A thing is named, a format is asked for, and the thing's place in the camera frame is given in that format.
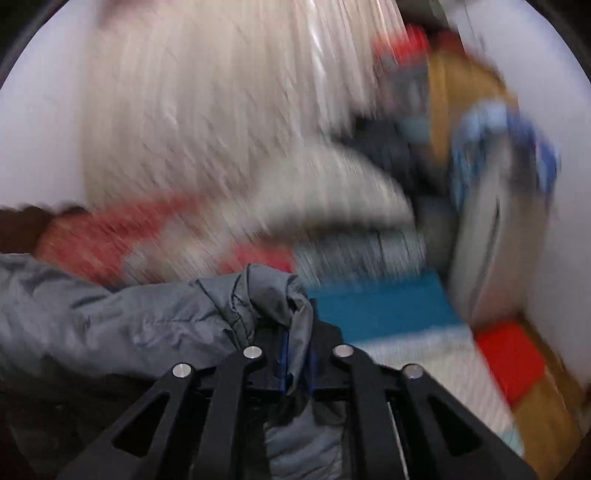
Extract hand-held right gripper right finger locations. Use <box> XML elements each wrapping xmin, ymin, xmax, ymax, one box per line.
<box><xmin>309</xmin><ymin>344</ymin><xmax>539</xmax><ymax>480</ymax></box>

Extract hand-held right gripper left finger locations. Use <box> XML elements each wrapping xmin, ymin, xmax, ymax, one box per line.
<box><xmin>56</xmin><ymin>329</ymin><xmax>291</xmax><ymax>480</ymax></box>

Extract grey puffer jacket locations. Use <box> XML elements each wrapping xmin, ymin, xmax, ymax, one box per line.
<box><xmin>0</xmin><ymin>251</ymin><xmax>348</xmax><ymax>480</ymax></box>

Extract black clothes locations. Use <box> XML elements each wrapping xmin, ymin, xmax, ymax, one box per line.
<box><xmin>353</xmin><ymin>111</ymin><xmax>455</xmax><ymax>217</ymax></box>

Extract blue foam mat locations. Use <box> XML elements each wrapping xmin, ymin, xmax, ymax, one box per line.
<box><xmin>305</xmin><ymin>270</ymin><xmax>465</xmax><ymax>344</ymax></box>

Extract blue white patterned quilt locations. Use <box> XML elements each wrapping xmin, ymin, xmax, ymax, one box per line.
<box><xmin>293</xmin><ymin>228</ymin><xmax>428</xmax><ymax>282</ymax></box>

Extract cream dotted quilt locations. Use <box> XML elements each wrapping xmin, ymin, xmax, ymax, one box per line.
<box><xmin>247</xmin><ymin>141</ymin><xmax>416</xmax><ymax>234</ymax></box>

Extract red flat box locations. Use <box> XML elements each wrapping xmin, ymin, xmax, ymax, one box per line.
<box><xmin>475</xmin><ymin>320</ymin><xmax>548</xmax><ymax>404</ymax></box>

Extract red patterned quilt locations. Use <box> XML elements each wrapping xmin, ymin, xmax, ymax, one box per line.
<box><xmin>34</xmin><ymin>194</ymin><xmax>296</xmax><ymax>289</ymax></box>

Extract pale shiny curtain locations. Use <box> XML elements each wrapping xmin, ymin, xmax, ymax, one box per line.
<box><xmin>82</xmin><ymin>0</ymin><xmax>398</xmax><ymax>213</ymax></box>

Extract dark brown cloth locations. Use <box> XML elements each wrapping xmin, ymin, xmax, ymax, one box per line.
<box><xmin>0</xmin><ymin>204</ymin><xmax>90</xmax><ymax>256</ymax></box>

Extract blue patterned cloth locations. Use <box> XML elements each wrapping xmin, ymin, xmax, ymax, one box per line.
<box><xmin>450</xmin><ymin>99</ymin><xmax>561</xmax><ymax>208</ymax></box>

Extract cardboard box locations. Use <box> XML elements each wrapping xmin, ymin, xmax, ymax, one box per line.
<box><xmin>427</xmin><ymin>48</ymin><xmax>518</xmax><ymax>160</ymax></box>

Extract red plastic bag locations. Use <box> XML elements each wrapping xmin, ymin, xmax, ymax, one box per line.
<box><xmin>372</xmin><ymin>25</ymin><xmax>432</xmax><ymax>68</ymax></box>

